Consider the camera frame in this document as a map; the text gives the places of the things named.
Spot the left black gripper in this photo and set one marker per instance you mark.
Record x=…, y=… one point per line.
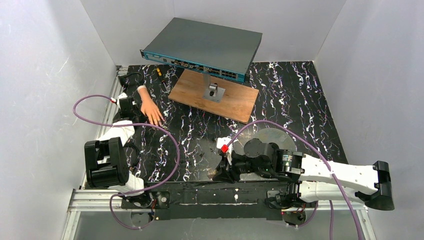
x=131, y=108

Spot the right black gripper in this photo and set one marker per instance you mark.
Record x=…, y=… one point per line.
x=228, y=164

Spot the nail polish bottle white cap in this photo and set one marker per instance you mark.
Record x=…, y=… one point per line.
x=211, y=173

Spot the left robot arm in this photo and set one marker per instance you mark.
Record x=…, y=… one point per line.
x=105, y=157

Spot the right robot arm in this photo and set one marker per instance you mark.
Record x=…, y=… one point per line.
x=309, y=179

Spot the mannequin hand with nails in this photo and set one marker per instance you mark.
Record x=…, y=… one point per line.
x=149, y=108

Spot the yellow black screwdriver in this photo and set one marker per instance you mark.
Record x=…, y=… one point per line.
x=162, y=79

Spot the grey ribbed round disc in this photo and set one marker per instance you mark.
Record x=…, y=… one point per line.
x=277, y=136

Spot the wooden base board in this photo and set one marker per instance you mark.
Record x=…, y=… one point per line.
x=237, y=103

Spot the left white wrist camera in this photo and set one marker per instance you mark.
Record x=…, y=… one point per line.
x=123, y=95

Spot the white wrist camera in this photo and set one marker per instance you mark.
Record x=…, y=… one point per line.
x=123, y=95
x=225, y=148

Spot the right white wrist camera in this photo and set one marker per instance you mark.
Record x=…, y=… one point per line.
x=225, y=148

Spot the black front mounting rail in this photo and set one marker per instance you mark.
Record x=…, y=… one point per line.
x=218, y=200

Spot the black plug with cable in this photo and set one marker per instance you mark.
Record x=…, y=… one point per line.
x=135, y=79

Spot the metal stand bracket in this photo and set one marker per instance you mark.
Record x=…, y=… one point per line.
x=212, y=91

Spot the aluminium frame profile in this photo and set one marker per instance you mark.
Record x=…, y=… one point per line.
x=93, y=200

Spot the grey teal network switch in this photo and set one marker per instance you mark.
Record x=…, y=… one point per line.
x=217, y=50

